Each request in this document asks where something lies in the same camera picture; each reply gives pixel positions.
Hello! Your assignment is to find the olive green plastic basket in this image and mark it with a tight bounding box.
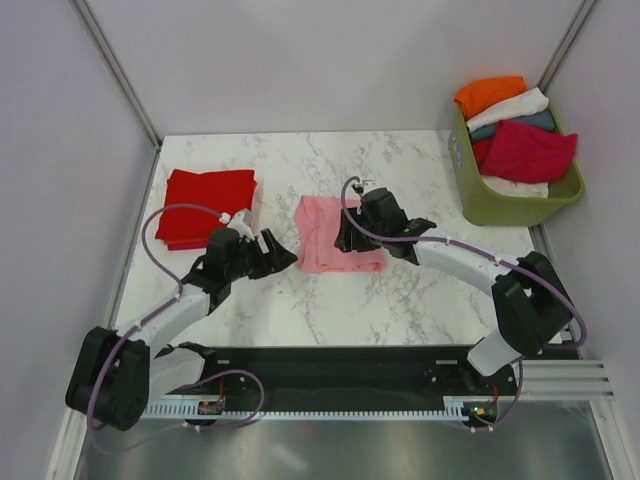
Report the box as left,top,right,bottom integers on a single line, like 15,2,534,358
448,110,585,227

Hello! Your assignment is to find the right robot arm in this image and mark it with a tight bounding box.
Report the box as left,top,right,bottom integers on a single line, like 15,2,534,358
334,177,582,394

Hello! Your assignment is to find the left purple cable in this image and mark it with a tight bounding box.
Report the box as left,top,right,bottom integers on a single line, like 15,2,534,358
84,203,266,456

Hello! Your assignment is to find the crimson t-shirt in basket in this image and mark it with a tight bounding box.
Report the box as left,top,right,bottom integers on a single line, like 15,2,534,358
479,120,579,184

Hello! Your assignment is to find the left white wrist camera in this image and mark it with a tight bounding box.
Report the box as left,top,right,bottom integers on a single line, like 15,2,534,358
218,209,255,241

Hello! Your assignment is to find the white slotted cable duct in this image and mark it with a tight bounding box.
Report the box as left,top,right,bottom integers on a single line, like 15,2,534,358
141,395,497,422

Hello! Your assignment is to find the folded red t-shirt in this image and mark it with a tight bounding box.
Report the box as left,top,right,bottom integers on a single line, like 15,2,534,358
155,169,257,243

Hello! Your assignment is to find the aluminium frame post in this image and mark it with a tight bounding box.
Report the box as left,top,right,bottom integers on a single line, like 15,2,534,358
68,0,162,152
537,0,601,93

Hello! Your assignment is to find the white cloth basket bottom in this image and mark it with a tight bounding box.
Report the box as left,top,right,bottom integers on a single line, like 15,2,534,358
482,176,549,198

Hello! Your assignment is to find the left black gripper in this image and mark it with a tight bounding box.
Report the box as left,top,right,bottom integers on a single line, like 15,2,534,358
226,229,296,282

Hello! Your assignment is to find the orange t-shirt in basket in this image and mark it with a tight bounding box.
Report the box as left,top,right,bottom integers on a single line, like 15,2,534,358
453,76,528,120

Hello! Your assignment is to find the teal t-shirt in basket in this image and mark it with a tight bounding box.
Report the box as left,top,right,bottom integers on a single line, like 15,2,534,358
468,110,556,144

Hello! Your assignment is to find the left aluminium frame post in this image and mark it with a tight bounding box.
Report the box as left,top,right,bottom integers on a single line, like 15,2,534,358
68,0,162,152

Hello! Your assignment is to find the white t-shirt in basket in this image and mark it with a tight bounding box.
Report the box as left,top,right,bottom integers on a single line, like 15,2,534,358
466,88,549,133

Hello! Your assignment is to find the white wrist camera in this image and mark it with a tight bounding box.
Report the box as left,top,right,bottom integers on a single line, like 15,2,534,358
351,177,378,197
218,209,255,241

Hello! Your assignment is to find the right aluminium frame post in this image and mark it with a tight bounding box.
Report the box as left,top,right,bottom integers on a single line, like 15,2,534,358
537,0,601,93

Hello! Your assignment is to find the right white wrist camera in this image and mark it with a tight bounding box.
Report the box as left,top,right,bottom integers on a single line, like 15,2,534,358
351,177,378,197

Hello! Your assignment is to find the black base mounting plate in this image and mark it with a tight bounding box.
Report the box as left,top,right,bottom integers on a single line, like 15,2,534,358
177,346,516,411

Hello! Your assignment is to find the pink t-shirt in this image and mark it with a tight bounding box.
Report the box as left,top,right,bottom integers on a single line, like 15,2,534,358
294,195,386,274

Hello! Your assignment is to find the red t-shirt in basket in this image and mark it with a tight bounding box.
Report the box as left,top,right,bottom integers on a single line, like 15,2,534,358
472,138,493,168

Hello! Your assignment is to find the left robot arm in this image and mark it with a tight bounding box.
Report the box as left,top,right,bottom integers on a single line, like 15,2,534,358
65,228,297,431

